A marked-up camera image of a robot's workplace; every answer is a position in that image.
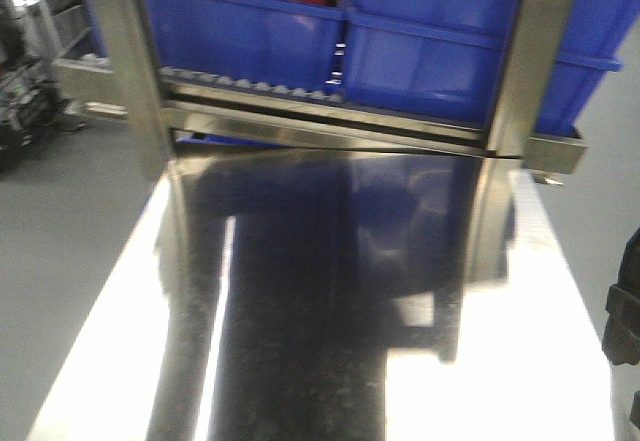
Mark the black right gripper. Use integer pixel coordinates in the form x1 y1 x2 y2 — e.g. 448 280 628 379
602 230 639 366

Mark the roller conveyor track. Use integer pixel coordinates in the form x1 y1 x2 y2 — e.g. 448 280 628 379
160 66 482 139

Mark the right blue plastic bin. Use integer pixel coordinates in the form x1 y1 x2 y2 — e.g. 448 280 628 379
339 0 639 135

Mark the blue plastic bin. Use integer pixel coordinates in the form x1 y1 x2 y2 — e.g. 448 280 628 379
339 0 639 135
144 0 345 92

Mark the left blue plastic bin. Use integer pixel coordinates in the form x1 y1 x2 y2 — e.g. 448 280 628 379
144 0 345 92

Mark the steel rack frame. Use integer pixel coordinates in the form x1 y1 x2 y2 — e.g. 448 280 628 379
54 0 585 185

